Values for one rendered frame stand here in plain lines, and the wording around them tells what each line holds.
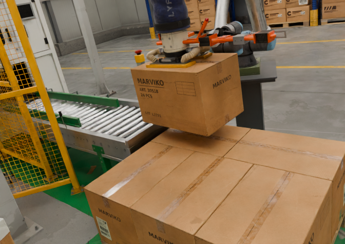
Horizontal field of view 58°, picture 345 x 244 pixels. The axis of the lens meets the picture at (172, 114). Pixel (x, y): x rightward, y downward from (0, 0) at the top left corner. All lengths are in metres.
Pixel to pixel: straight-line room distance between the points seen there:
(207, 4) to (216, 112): 8.36
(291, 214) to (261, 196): 0.17
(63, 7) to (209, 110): 11.17
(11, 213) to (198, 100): 1.64
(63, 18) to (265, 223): 11.74
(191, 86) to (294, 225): 0.89
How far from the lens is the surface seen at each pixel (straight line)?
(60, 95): 3.83
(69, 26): 12.69
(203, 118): 1.82
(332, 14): 8.90
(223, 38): 1.81
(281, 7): 9.25
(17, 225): 2.72
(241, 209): 1.50
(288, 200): 1.55
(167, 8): 1.92
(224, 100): 1.93
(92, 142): 2.54
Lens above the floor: 1.51
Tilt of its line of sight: 22 degrees down
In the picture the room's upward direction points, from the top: 11 degrees counter-clockwise
